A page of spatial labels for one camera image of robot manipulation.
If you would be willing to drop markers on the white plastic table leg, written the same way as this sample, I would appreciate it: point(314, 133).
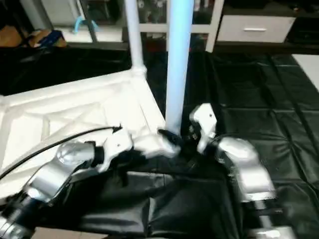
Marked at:
point(134, 35)
point(178, 64)

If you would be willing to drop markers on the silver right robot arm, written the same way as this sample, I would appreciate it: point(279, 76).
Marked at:
point(246, 174)

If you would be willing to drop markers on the white flat panel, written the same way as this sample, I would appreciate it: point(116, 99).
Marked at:
point(308, 67)

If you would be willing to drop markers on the small blue box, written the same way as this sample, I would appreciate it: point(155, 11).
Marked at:
point(47, 37)

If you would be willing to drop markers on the white plastic table top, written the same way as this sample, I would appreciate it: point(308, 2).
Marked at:
point(65, 109)

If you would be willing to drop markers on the light blue hanger hook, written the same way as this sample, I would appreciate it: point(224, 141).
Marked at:
point(82, 22)

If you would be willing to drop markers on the white drawer cabinet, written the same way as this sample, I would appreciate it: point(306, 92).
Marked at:
point(254, 27)
point(157, 20)

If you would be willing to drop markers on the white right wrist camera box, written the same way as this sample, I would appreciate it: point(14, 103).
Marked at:
point(204, 124)

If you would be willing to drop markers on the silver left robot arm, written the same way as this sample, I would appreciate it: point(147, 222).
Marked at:
point(50, 179)

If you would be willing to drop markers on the black work mat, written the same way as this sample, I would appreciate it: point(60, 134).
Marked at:
point(264, 99)

